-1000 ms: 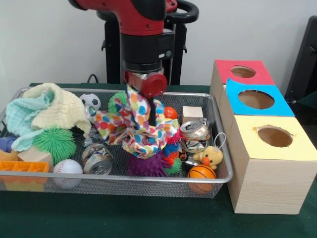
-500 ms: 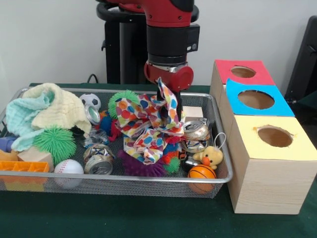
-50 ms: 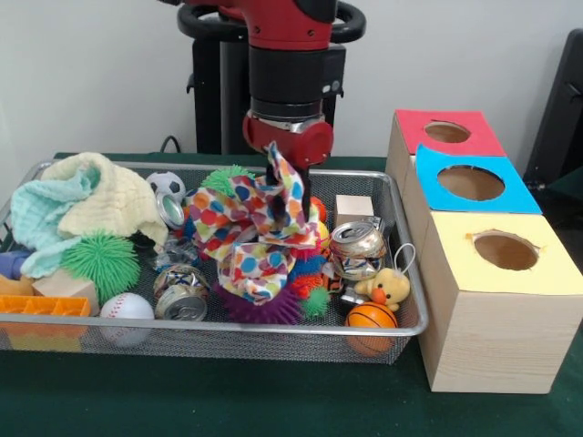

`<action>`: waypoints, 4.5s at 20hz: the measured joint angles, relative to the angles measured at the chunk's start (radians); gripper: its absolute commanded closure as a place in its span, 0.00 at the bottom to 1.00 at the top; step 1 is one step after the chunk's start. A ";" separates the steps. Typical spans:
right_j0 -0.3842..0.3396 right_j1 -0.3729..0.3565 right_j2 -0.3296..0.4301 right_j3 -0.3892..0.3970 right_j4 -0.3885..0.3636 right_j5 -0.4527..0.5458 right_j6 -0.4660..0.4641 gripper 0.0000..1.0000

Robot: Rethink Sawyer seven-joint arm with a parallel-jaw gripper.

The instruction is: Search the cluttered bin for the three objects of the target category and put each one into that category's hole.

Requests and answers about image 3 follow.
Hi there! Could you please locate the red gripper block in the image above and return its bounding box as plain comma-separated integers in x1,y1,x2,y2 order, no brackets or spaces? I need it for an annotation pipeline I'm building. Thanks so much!
242,114,335,194

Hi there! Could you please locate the polka dot cloth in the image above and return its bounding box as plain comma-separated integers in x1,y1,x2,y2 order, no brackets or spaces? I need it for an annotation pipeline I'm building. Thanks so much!
187,141,322,269
217,241,295,307

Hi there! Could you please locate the white knitted cloth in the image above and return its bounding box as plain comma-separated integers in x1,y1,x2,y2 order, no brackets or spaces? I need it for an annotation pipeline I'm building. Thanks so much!
59,152,170,249

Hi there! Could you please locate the mint green knitted cloth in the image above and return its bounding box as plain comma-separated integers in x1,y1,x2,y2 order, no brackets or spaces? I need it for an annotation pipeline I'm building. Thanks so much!
9,173,101,279

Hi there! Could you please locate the wooden box with three holes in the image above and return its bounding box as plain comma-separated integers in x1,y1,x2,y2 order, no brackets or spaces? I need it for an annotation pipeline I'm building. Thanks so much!
386,109,583,394

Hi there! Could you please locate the crushed silver can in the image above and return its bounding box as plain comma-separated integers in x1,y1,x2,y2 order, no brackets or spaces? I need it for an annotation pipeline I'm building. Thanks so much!
330,220,389,281

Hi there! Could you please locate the purple spiky ball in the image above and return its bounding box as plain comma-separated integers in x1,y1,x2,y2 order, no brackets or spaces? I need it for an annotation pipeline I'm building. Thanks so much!
214,284,307,327

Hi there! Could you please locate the small soccer ball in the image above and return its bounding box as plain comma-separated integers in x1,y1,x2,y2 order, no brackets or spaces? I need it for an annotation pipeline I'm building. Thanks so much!
146,171,187,202

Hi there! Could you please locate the small yellow duck toy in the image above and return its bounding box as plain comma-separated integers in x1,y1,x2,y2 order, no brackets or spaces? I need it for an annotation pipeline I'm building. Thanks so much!
353,267,411,313

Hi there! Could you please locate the small orange basketball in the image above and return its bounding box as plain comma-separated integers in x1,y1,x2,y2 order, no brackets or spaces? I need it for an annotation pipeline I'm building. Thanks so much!
344,303,399,358

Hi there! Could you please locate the dented silver can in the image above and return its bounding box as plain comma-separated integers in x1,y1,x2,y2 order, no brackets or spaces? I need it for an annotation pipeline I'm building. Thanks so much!
153,264,211,322

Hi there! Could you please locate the small white baseball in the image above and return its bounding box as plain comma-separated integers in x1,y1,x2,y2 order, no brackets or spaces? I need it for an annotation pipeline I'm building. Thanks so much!
100,293,157,349

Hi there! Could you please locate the green cloth side table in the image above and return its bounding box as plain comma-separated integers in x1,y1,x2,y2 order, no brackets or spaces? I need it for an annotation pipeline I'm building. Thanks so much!
545,167,583,203

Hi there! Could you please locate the black upright panel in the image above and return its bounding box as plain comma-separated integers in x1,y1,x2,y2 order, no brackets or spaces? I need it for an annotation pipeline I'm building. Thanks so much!
531,29,583,197

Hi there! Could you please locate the orange toy building block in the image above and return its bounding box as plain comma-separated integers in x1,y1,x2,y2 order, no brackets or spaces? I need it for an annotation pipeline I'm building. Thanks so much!
0,293,90,353

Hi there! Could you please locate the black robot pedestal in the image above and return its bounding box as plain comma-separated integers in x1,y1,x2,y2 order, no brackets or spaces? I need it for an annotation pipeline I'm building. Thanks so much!
178,0,367,156

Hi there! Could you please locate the clear wire mesh bin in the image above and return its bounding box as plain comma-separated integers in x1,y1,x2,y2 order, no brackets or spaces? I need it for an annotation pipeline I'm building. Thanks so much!
0,160,427,367

